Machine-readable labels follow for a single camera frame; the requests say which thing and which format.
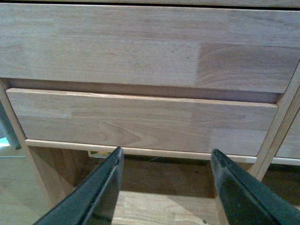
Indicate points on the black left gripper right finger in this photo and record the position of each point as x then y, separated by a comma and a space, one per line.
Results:
245, 200

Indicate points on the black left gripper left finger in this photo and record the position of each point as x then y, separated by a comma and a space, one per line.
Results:
94, 201

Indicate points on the light wooden shelf cabinet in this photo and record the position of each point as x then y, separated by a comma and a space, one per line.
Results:
163, 187

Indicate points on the lower wooden drawer front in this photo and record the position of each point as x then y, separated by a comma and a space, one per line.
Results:
158, 123

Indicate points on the wooden drawer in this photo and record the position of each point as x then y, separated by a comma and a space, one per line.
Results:
208, 48
158, 123

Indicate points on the upper wooden drawer front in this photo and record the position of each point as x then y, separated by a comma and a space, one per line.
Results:
208, 48

